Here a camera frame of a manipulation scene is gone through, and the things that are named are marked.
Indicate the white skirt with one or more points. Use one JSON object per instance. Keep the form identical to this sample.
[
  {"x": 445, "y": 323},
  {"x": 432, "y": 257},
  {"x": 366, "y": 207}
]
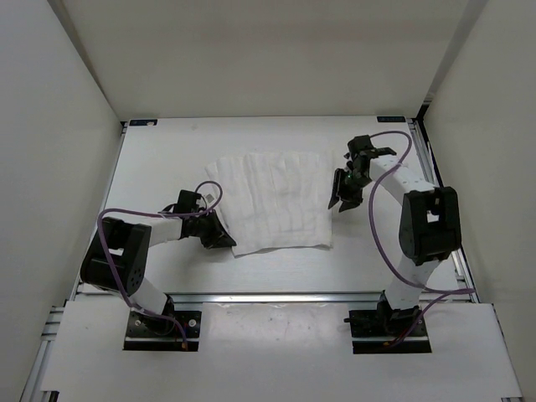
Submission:
[{"x": 275, "y": 200}]

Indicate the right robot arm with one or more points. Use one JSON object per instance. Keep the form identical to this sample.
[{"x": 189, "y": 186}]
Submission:
[{"x": 429, "y": 224}]

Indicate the blue table label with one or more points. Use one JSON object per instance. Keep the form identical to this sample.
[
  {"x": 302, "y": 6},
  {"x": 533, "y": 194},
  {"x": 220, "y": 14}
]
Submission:
[
  {"x": 143, "y": 122},
  {"x": 391, "y": 119}
]

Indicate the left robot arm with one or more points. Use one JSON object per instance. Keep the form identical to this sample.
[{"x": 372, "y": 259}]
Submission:
[{"x": 117, "y": 256}]

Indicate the front white cover board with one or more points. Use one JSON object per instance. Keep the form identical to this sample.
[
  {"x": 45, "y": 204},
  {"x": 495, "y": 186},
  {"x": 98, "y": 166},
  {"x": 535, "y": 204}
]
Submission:
[{"x": 296, "y": 352}]

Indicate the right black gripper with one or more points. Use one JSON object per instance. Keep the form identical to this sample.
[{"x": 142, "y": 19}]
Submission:
[{"x": 343, "y": 193}]

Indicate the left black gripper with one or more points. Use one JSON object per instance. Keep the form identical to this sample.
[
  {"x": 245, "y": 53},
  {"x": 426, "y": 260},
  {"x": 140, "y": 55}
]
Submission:
[{"x": 218, "y": 236}]

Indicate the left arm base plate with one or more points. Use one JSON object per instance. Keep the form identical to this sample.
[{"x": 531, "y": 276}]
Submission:
[{"x": 150, "y": 334}]

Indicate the right blue table label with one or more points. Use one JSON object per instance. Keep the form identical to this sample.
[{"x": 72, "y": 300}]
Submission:
[{"x": 391, "y": 119}]

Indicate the left blue table label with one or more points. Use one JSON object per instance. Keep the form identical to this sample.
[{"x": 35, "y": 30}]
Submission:
[{"x": 143, "y": 122}]

